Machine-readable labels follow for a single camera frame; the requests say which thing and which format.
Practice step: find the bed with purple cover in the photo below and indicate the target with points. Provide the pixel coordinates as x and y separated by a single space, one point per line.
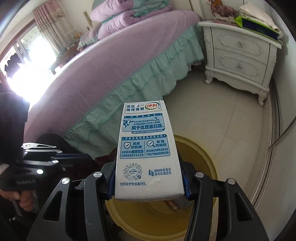
142 62

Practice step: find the pink window curtain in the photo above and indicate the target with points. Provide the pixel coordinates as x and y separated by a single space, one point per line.
54 25

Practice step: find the person's left hand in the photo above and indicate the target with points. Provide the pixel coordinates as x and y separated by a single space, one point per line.
25 198

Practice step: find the white ornate nightstand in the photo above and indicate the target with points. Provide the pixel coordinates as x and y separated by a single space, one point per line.
243 59

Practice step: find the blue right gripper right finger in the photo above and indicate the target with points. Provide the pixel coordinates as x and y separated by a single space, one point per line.
186 179

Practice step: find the yellow plastic trash bin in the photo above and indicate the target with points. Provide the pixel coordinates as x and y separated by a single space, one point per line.
160 220

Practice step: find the folded purple quilt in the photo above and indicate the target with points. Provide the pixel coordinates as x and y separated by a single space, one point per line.
117 15

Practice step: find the white folded cloth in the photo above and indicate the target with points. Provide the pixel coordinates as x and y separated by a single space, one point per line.
252 12

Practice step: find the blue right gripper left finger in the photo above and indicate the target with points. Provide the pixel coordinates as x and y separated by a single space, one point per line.
111 180

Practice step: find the doll on nightstand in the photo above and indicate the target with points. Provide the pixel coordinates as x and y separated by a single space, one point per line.
222 12

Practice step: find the white blue milk carton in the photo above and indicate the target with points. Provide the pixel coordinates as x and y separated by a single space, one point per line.
147 163

